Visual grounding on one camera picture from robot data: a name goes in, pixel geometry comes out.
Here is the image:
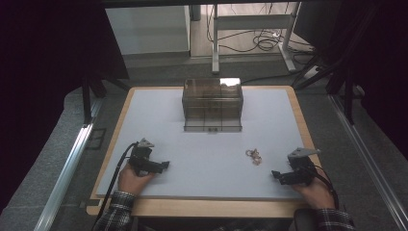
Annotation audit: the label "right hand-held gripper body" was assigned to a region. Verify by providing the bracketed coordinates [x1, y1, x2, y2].
[287, 147, 321, 188]

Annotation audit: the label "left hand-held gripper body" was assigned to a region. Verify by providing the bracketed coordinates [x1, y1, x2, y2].
[128, 138, 156, 177]

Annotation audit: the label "person's left hand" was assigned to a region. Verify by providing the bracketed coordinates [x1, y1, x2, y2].
[117, 163, 156, 196]

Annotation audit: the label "person's right hand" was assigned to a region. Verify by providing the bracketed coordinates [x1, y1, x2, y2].
[292, 175, 337, 211]

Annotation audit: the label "white table mat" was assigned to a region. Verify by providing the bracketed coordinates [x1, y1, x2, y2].
[95, 88, 306, 200]

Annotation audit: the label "transparent brown drawer box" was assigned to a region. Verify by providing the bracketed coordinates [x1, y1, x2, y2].
[181, 77, 244, 134]

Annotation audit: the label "black metal stand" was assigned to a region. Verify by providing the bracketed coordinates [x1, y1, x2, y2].
[80, 74, 108, 127]
[325, 64, 356, 126]

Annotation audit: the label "white power strip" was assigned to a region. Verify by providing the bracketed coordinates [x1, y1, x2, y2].
[302, 64, 320, 81]

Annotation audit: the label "black curtain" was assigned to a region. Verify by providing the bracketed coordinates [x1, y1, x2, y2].
[293, 0, 408, 162]
[0, 0, 130, 213]

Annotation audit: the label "white cabinet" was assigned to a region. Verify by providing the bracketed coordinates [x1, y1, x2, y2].
[105, 5, 192, 61]

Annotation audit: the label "small metal key ring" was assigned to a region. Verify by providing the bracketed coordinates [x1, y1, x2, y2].
[244, 147, 264, 167]

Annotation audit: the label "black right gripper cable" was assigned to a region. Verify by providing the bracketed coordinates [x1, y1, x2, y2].
[313, 165, 341, 210]

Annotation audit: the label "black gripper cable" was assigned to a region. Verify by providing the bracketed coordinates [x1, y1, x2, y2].
[313, 165, 341, 210]
[90, 141, 139, 231]

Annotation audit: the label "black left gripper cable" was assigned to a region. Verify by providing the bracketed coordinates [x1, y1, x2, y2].
[90, 141, 139, 231]

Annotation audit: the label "aluminium floor rail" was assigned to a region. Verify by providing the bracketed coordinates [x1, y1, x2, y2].
[328, 93, 408, 231]
[33, 122, 94, 231]

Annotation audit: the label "black floor cables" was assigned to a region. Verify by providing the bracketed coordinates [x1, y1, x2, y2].
[205, 3, 317, 65]

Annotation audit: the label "white desk frame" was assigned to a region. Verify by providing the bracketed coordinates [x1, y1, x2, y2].
[211, 2, 302, 75]

